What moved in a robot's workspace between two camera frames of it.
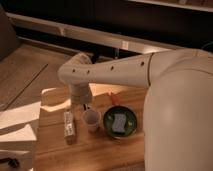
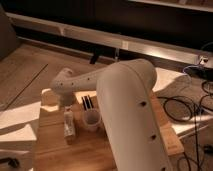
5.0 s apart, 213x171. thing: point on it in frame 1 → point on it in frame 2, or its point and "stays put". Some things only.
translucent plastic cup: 92,120 stays put
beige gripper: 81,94 → 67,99
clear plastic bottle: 69,126 stays put
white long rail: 97,36 stays put
